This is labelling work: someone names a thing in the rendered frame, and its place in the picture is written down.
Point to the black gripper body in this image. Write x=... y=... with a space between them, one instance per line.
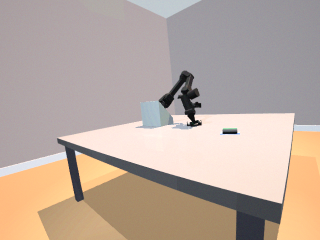
x=188 y=108

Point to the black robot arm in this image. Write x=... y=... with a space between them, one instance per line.
x=188 y=93

